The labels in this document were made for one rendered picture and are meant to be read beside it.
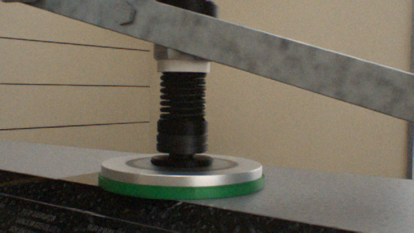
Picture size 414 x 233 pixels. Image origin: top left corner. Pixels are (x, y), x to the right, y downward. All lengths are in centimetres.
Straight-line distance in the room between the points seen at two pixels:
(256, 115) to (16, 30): 292
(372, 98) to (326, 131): 549
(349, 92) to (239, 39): 14
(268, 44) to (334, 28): 548
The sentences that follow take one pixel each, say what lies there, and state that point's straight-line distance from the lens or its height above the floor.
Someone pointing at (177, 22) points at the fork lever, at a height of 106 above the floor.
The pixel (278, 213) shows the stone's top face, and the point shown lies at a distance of 57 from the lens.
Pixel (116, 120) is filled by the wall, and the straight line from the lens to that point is 728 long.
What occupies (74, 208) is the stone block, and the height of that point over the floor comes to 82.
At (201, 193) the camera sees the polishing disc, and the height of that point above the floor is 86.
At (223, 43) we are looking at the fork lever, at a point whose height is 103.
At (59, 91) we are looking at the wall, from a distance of 670.
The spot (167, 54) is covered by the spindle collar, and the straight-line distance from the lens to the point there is 69.
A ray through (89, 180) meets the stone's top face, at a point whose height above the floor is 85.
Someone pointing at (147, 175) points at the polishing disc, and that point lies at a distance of 63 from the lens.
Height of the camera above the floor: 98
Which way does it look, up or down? 3 degrees down
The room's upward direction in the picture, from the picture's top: 1 degrees clockwise
